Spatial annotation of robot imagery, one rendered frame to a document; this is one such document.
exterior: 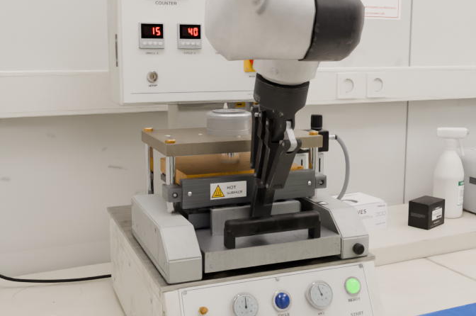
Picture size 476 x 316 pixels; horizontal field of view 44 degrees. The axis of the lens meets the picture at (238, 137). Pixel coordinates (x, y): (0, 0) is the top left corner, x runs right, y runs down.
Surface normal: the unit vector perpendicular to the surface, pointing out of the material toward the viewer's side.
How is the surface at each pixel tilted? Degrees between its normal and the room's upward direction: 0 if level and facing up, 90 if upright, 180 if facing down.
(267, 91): 100
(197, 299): 65
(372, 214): 90
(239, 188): 90
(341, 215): 40
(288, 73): 109
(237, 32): 117
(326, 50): 139
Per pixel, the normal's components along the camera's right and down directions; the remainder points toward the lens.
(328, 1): 0.24, -0.38
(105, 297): 0.00, -0.99
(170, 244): 0.24, -0.67
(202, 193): 0.36, 0.13
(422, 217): -0.70, 0.10
